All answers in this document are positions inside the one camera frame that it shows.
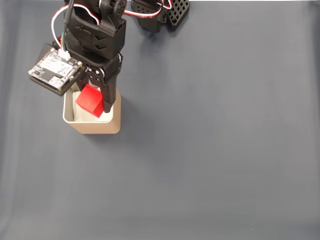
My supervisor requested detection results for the red white servo cable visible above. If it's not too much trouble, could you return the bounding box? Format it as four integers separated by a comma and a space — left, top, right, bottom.
123, 0, 174, 20
50, 4, 102, 51

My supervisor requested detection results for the red cube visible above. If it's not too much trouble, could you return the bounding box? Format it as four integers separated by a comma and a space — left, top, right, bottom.
75, 84, 105, 119

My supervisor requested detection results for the tan square box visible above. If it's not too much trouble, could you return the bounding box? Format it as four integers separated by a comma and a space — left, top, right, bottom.
62, 88, 123, 135

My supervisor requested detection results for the blue-grey table mat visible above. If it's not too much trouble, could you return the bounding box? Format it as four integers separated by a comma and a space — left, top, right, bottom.
0, 1, 320, 240

